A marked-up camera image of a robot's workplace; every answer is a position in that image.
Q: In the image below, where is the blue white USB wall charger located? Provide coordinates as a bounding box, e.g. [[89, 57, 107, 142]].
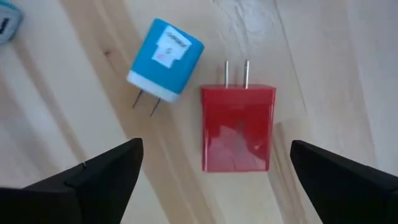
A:
[[0, 0, 24, 46], [126, 17, 205, 118]]

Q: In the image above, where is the red USB wall charger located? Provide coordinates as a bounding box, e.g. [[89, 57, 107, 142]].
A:
[[200, 59, 277, 173]]

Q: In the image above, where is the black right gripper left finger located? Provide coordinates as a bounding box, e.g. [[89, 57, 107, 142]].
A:
[[0, 138, 144, 224]]

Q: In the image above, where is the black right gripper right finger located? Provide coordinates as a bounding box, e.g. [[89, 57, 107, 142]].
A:
[[290, 139, 398, 224]]

